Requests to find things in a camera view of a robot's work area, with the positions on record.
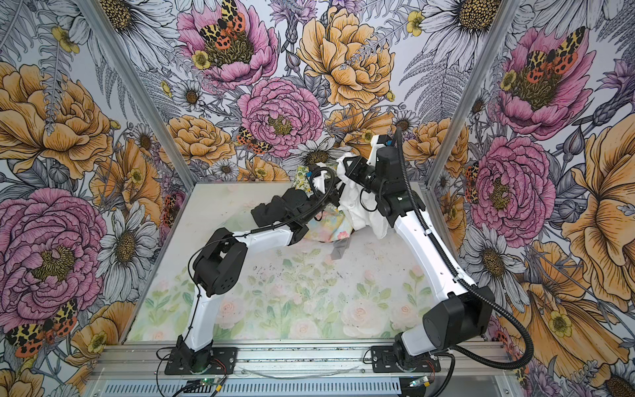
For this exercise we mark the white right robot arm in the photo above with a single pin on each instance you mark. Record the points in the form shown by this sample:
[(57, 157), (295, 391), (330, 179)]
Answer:
[(461, 310)]

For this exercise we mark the green circuit board left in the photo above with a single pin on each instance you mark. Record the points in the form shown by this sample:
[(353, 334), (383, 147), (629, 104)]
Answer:
[(206, 385)]

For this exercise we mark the pastel floral cloth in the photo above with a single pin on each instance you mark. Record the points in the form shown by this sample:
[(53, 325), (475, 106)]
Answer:
[(329, 226)]

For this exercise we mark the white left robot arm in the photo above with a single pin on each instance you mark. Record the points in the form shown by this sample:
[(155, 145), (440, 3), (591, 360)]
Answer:
[(215, 268)]

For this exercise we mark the dark grey cloth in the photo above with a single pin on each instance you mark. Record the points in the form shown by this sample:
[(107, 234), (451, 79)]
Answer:
[(288, 209)]

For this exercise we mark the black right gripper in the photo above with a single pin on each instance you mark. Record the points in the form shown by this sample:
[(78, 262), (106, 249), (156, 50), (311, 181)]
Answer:
[(354, 170)]

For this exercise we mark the white vented cable duct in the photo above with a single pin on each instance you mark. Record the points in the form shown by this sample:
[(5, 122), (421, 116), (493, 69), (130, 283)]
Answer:
[(383, 386)]

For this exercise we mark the green circuit board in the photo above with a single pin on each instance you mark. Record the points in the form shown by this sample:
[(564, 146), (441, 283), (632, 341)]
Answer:
[(423, 381), (206, 385)]

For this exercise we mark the white cloth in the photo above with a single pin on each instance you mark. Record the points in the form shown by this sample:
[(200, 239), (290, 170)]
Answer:
[(358, 205)]

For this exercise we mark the aluminium corner post left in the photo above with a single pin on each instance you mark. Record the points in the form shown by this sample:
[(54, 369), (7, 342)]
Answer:
[(121, 62)]

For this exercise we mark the green circuit board right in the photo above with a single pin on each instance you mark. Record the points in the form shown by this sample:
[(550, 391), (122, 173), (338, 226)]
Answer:
[(423, 381)]

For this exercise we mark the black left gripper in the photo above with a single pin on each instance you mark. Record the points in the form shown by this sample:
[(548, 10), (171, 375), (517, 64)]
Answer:
[(331, 187)]

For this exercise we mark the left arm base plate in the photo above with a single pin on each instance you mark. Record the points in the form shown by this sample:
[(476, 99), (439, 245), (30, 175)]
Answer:
[(209, 361)]

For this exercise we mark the aluminium corner post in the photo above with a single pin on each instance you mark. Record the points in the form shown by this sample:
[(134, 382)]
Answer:
[(121, 62), (501, 25)]

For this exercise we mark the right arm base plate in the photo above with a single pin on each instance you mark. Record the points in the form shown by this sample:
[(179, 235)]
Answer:
[(394, 359)]

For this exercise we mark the lemon print cloth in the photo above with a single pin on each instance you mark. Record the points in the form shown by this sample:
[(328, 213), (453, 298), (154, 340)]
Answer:
[(301, 181)]

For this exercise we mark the aluminium corner post right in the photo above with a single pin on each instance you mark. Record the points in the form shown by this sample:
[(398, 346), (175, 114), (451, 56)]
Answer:
[(501, 25)]

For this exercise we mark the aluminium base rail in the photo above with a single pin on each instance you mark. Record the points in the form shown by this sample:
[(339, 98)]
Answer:
[(140, 360)]

